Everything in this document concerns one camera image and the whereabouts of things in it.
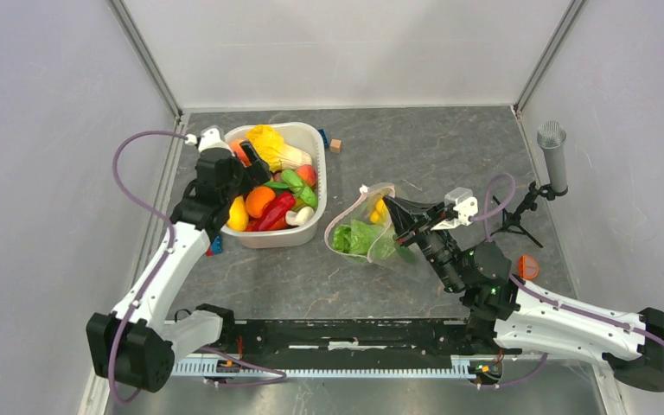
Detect clear zip top bag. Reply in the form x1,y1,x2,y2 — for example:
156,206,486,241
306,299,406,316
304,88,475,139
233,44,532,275
324,182,437,282

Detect small wooden cube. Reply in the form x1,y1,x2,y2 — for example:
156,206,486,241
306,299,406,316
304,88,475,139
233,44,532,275
329,139,342,154

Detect orange round object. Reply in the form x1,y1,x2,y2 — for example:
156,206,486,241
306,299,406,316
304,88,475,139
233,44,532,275
518,255,540,280

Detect blue red toy block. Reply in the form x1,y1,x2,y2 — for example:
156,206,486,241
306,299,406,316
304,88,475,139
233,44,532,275
206,235,223,257

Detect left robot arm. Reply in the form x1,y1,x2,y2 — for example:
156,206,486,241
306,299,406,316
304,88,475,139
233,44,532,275
86,144,271,402

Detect grey microphone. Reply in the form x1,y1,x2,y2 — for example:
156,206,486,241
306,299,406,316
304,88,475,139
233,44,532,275
536,121,568,196

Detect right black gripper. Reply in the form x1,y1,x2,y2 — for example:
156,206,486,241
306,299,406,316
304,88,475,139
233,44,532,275
382,195,465,293

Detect light green bitter gourd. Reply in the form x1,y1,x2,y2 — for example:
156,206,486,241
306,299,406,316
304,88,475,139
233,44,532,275
265,169,318,211

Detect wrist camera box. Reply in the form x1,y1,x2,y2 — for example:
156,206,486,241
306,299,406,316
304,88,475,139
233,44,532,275
197,125,229,153
432,187,478,231

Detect orange bell pepper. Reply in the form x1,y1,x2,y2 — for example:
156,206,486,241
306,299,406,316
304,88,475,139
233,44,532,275
245,186,276,219

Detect peach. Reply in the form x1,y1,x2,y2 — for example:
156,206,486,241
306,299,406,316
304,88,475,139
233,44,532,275
228,139,251,167
295,164,317,188

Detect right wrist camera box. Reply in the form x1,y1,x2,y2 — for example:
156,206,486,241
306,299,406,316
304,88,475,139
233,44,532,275
432,187,478,231

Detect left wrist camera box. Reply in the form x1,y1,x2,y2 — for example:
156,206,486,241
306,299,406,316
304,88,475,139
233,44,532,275
197,125,229,153

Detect white plastic basket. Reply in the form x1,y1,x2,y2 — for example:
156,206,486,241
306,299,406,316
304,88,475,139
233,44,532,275
221,122,329,249

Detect yellow crinkled lettuce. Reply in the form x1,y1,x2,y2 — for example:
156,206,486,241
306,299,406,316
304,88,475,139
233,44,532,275
246,124,312,173

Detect black microphone tripod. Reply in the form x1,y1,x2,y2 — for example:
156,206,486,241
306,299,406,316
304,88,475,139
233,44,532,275
492,182,560,248

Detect yellow lemon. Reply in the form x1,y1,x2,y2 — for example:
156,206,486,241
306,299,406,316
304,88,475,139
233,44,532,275
226,195,250,232

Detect green napa cabbage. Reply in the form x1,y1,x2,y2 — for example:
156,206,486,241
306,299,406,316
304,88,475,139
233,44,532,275
331,220,417,265

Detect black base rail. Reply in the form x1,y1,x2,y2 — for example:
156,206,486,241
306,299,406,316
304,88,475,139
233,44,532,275
212,318,523,370

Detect red pepper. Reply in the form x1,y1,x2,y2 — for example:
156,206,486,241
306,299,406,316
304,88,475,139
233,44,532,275
246,191,296,232

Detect upper peach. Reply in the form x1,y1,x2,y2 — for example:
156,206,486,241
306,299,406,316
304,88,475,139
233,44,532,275
228,139,251,167

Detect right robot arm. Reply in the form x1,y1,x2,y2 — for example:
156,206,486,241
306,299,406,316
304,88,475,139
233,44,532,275
382,188,664,393

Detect yellow banana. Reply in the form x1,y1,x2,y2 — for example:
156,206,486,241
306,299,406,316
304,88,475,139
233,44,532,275
368,197,389,226

